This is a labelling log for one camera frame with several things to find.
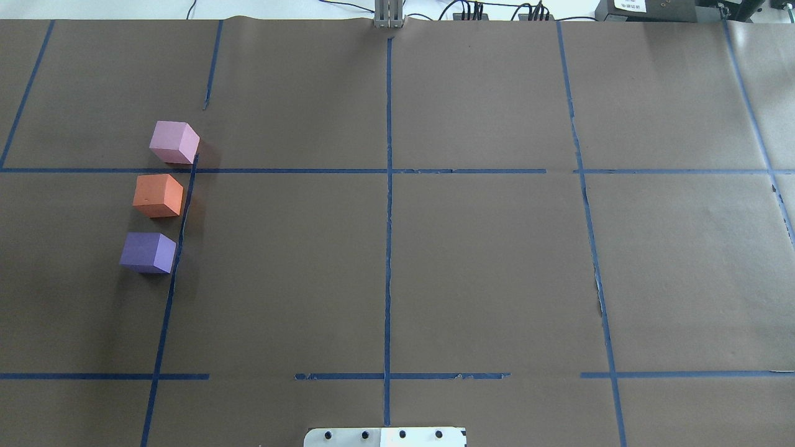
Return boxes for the orange foam cube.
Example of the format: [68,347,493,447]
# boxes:
[132,174,184,219]

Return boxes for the black power strip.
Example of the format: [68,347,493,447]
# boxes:
[452,1,489,22]
[512,1,553,22]

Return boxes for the pink foam cube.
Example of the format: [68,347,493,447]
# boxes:
[148,120,201,165]

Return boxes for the purple foam cube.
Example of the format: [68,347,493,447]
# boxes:
[119,232,176,274]

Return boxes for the black box with label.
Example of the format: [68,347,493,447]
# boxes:
[594,1,723,23]

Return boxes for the aluminium frame post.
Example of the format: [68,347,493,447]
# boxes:
[374,0,406,29]

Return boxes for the white pedestal column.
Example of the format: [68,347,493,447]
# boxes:
[303,427,468,446]

